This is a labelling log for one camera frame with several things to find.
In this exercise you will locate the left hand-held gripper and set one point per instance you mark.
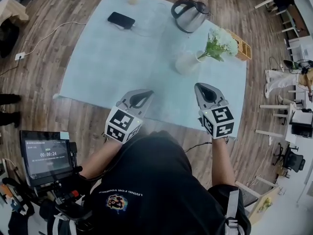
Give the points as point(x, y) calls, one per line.
point(119, 121)

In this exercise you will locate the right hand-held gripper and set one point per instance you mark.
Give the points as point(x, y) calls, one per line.
point(220, 116)

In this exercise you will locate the white ribbed vase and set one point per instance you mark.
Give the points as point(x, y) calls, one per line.
point(187, 63)

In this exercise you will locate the white flowers bunch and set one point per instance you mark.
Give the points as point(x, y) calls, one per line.
point(222, 43)

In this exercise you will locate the person's right forearm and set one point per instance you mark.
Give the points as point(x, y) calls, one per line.
point(223, 163)

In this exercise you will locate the person's left forearm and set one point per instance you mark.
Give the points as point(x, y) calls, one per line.
point(100, 160)

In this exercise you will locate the light blue cloth table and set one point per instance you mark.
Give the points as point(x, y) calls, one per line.
point(122, 70)

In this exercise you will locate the wicker basket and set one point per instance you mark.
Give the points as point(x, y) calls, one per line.
point(243, 49)

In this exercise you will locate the steel electric kettle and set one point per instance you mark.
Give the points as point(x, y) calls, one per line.
point(190, 18)

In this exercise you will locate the person's black t-shirt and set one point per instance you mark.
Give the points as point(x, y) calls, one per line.
point(159, 180)

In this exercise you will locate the black smartphone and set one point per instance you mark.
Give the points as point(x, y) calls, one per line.
point(121, 20)

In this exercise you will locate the black green bag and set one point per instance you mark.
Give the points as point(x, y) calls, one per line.
point(292, 65)

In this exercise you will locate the black desktop monitor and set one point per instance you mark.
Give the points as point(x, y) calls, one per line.
point(302, 128)

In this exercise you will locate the black office chair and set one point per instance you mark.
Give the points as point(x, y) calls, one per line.
point(291, 159)

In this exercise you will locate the black rig monitor screen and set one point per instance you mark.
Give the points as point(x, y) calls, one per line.
point(47, 157)

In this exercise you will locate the white power strip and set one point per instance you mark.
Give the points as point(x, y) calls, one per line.
point(20, 56)

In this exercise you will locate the beige cloth covered table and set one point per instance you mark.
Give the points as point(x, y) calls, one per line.
point(12, 8)

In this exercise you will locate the black monitor mount rig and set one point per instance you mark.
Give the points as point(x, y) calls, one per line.
point(63, 197)

